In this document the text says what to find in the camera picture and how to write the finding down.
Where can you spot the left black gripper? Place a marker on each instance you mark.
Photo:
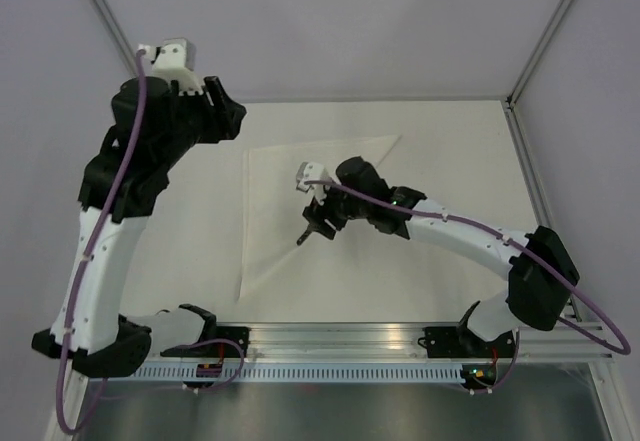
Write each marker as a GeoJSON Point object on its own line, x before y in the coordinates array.
{"type": "Point", "coordinates": [229, 114]}

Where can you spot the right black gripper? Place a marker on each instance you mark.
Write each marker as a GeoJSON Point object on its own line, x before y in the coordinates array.
{"type": "Point", "coordinates": [315, 215]}

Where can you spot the black-handled table knife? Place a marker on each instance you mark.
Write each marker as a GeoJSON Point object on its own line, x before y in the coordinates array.
{"type": "Point", "coordinates": [303, 237]}

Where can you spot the white cloth napkin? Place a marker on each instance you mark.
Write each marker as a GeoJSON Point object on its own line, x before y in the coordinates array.
{"type": "Point", "coordinates": [272, 207]}

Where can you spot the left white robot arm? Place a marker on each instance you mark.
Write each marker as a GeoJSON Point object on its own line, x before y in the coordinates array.
{"type": "Point", "coordinates": [118, 194]}

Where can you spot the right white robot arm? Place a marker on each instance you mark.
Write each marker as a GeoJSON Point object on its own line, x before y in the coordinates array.
{"type": "Point", "coordinates": [536, 266]}

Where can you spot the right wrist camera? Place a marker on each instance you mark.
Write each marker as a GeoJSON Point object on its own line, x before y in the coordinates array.
{"type": "Point", "coordinates": [310, 177]}

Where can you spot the aluminium mounting rail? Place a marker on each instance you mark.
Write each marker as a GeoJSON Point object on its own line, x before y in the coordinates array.
{"type": "Point", "coordinates": [398, 342]}

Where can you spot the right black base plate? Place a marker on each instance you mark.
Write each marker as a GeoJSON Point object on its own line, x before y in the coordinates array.
{"type": "Point", "coordinates": [447, 342]}

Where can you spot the left aluminium frame post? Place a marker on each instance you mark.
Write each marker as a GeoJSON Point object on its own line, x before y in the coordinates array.
{"type": "Point", "coordinates": [114, 32]}

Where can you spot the aluminium frame post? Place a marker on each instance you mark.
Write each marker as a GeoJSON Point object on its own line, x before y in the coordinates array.
{"type": "Point", "coordinates": [551, 29]}
{"type": "Point", "coordinates": [114, 32]}

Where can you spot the white slotted cable duct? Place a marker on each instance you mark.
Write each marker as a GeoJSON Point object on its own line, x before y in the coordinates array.
{"type": "Point", "coordinates": [160, 371]}

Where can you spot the right aluminium frame post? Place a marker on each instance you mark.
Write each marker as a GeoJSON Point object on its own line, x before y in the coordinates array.
{"type": "Point", "coordinates": [551, 29]}

